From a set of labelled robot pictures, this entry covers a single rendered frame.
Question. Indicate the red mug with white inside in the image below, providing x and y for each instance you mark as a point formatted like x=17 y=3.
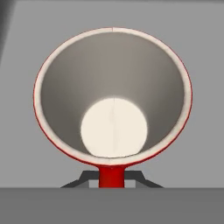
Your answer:
x=113 y=87

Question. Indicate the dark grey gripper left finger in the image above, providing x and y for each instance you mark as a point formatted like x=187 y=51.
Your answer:
x=84 y=178

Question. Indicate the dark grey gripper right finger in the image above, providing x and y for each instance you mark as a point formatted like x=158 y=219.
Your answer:
x=137 y=178

